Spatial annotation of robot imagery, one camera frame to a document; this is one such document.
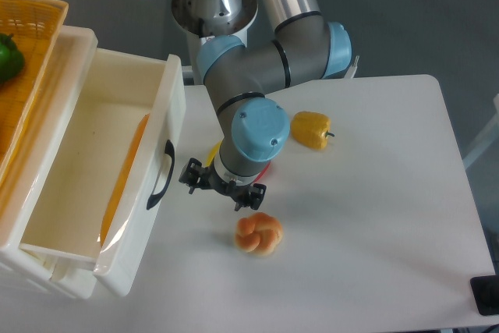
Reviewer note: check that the yellow banana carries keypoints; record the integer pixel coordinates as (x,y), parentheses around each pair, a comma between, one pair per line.
(213,152)

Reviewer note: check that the orange baguette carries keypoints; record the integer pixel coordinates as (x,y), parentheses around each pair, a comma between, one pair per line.
(120,182)

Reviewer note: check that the orange woven basket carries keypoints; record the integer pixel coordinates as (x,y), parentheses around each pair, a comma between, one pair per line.
(34,26)

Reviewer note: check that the white drawer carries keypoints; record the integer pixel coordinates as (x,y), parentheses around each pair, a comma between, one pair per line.
(119,90)

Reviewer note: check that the knotted bread roll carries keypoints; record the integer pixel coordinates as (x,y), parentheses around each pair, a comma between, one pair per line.
(259,234)

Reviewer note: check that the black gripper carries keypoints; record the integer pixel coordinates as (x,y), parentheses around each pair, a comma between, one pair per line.
(240,188)

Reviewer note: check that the red bell pepper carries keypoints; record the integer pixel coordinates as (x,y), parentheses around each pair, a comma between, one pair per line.
(263,172)

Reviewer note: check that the white drawer cabinet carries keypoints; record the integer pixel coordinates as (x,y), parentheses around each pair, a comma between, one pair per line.
(58,94)

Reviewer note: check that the green bell pepper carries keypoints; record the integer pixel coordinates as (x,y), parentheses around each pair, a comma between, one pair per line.
(12,59)

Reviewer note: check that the yellow bell pepper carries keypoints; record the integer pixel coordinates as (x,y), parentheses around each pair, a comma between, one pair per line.
(311,129)

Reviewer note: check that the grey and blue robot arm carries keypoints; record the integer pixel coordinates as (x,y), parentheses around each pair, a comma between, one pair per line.
(242,50)

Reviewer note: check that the black device at table edge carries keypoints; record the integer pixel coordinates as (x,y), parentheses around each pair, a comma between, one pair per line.
(485,294)

